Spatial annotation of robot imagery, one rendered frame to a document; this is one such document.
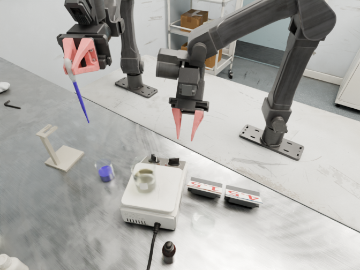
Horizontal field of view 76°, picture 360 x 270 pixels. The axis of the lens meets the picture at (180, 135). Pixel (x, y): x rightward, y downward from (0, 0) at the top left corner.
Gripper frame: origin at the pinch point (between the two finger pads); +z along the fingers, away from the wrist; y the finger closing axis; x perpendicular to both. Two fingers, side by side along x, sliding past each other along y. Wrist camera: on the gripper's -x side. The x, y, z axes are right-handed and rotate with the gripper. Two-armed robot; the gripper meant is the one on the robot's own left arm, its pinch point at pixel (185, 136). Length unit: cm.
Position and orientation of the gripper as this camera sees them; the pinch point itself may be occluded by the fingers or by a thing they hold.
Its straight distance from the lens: 58.8
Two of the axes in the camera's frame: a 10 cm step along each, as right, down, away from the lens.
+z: -1.4, 9.8, -1.0
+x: 1.1, 1.2, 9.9
